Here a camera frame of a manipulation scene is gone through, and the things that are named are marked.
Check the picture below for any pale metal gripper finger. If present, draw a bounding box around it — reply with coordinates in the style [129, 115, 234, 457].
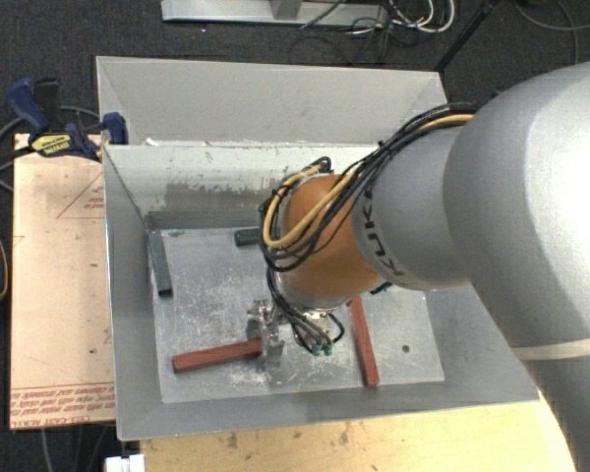
[264, 333, 286, 371]
[246, 313, 266, 343]

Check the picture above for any red-brown flat block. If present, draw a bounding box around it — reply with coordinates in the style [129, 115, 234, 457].
[171, 337, 264, 375]
[348, 296, 382, 388]

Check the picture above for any grey metal bin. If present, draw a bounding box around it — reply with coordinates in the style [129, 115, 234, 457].
[95, 55, 542, 443]

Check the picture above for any dark green flat block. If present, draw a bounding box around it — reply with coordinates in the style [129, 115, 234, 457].
[146, 228, 174, 299]
[233, 226, 264, 247]

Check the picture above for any brown cardboard board red print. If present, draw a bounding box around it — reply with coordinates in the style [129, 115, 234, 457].
[8, 132, 117, 432]

